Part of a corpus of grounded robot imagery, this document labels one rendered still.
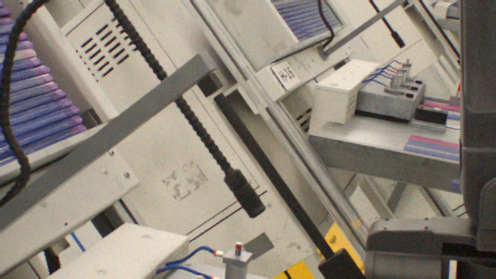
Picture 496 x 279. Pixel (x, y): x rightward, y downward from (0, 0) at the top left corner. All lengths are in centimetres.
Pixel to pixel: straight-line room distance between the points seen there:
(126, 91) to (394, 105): 63
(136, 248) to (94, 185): 9
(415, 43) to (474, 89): 457
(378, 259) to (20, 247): 33
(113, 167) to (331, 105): 94
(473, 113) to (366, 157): 105
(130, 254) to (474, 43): 43
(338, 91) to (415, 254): 121
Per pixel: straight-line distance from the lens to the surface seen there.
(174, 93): 56
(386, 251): 61
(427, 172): 161
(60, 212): 82
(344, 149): 163
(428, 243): 61
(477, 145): 58
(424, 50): 516
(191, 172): 174
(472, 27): 59
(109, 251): 85
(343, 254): 56
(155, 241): 88
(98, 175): 91
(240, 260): 79
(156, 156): 176
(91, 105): 95
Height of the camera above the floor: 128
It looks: level
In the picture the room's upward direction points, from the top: 35 degrees counter-clockwise
